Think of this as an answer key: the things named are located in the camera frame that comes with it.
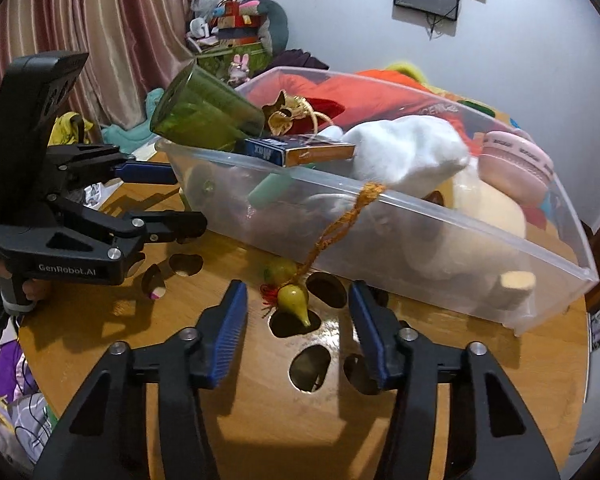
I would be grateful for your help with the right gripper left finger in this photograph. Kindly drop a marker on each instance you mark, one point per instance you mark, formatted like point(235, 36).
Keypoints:
point(102, 434)

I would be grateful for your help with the green glass jar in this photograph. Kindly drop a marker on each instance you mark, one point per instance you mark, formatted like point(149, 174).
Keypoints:
point(200, 111)

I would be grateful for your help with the blue and orange card box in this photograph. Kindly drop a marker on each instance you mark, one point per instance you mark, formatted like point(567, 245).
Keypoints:
point(291, 151)

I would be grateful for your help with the person's left hand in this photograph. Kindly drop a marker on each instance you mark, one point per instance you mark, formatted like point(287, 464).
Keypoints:
point(17, 291)

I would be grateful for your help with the cream plush toy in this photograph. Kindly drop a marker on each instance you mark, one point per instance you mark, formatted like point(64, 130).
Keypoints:
point(468, 262)

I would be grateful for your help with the pink striped curtain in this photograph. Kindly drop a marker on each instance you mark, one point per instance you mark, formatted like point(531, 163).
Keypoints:
point(133, 46)

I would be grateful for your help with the mint green tube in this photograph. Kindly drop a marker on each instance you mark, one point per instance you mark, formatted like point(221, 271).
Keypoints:
point(269, 190)

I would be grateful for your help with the clear plastic storage bin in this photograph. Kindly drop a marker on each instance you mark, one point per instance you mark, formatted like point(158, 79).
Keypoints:
point(217, 183)

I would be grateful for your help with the pink rabbit doll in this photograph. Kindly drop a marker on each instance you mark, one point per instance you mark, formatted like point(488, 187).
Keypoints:
point(239, 70)

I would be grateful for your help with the green storage box with toys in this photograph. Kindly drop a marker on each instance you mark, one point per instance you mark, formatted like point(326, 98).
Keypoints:
point(221, 62)

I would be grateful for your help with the gold fabric pouch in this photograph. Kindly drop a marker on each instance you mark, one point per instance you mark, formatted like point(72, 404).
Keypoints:
point(284, 111)

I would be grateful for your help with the pink round case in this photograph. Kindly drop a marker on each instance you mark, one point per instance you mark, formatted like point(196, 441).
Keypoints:
point(516, 167)

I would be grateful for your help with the white cloth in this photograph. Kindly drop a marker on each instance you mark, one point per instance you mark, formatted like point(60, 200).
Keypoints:
point(412, 154)

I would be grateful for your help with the dark purple clothing heap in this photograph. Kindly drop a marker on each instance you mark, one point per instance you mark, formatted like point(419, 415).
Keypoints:
point(298, 58)

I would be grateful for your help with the grey plush cushion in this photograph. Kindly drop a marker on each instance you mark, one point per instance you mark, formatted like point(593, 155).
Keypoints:
point(273, 32)

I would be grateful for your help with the orange puffer jacket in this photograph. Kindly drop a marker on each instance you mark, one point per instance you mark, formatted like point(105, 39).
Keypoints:
point(373, 95)

